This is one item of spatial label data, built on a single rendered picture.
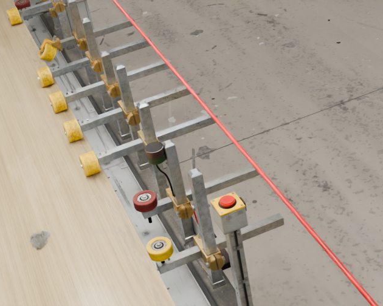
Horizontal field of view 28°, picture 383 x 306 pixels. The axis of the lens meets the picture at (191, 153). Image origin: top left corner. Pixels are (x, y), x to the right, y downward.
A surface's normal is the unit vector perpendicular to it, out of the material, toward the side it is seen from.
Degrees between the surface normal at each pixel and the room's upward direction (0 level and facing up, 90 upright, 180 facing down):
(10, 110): 0
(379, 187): 0
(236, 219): 90
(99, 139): 0
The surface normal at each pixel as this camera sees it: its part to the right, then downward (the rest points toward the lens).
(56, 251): -0.16, -0.81
